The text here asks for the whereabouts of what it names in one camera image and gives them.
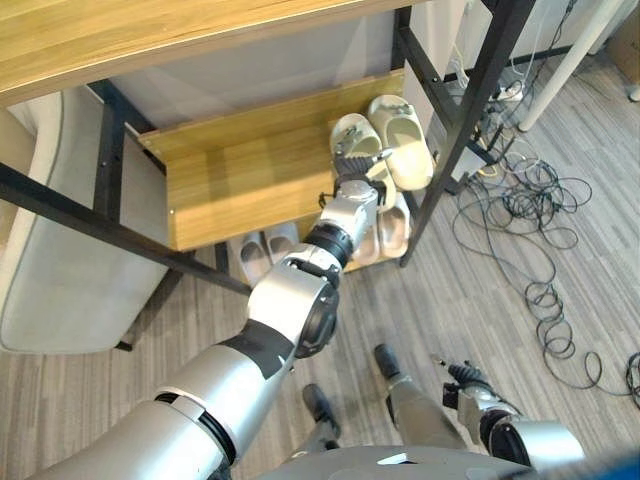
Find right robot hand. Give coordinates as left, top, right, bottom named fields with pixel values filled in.
left=430, top=354, right=490, bottom=399

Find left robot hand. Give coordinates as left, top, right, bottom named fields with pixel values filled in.
left=332, top=125, right=396, bottom=186

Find cream slipper with charms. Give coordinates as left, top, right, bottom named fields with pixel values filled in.
left=367, top=94, right=436, bottom=192
left=329, top=113, right=397, bottom=202

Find wooden rack shelf with screws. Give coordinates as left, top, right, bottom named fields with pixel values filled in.
left=136, top=69, right=439, bottom=252

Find long wooden rack shelf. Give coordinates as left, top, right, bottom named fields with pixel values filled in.
left=0, top=0, right=436, bottom=108

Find robot right leg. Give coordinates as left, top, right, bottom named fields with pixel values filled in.
left=374, top=343, right=472, bottom=451

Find robot leg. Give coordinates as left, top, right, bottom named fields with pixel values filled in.
left=298, top=383, right=344, bottom=454
left=374, top=343, right=472, bottom=451

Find pale grey slipper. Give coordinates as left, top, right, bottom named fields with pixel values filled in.
left=263, top=222, right=301, bottom=265
left=239, top=231, right=274, bottom=284

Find flat white box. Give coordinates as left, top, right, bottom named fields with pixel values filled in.
left=451, top=147, right=497, bottom=179

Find silver robot torso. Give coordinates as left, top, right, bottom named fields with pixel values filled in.
left=257, top=442, right=534, bottom=480

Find robot left leg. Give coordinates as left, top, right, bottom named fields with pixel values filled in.
left=298, top=383, right=344, bottom=454

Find blue cloth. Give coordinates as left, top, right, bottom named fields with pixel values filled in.
left=519, top=447, right=640, bottom=480

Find white power strip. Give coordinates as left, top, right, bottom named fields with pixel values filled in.
left=487, top=81, right=525, bottom=103

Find white desk leg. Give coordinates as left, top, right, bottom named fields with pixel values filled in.
left=516, top=0, right=617, bottom=133

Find brown cardboard box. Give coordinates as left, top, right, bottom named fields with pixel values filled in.
left=606, top=8, right=640, bottom=86

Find grey upholstered chair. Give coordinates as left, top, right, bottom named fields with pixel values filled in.
left=0, top=85, right=172, bottom=357

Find coiled black cable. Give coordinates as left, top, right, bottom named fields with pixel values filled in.
left=523, top=281, right=640, bottom=397

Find black metal rack frame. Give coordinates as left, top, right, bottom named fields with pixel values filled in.
left=0, top=0, right=539, bottom=352

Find tangled black cables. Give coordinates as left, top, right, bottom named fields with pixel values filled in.
left=452, top=0, right=596, bottom=284

